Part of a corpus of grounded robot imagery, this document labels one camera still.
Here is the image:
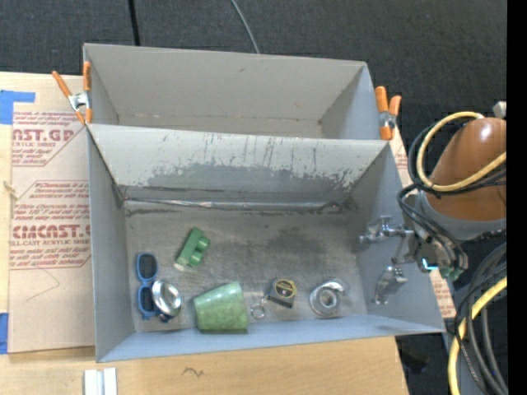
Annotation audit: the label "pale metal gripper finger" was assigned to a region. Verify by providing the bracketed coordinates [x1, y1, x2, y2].
[357, 216, 415, 246]
[371, 264, 409, 306]

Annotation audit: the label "grey metal bin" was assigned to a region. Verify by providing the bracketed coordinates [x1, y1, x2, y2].
[82, 42, 448, 364]

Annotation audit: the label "green cup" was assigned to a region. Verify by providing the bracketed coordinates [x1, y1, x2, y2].
[192, 281, 250, 333]

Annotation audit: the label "green toy building brick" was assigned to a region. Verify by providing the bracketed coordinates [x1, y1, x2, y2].
[173, 226, 212, 272]

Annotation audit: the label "round silver metal lid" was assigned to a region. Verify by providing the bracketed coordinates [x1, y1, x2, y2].
[151, 279, 183, 318]

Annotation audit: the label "blue sunglasses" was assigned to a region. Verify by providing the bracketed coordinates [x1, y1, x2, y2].
[135, 252, 170, 323]

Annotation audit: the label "brown cardboard board red print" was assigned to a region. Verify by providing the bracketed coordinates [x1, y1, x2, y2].
[0, 71, 457, 356]

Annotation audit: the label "small tape measure keychain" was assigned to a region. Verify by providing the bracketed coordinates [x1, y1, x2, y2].
[249, 277, 298, 320]

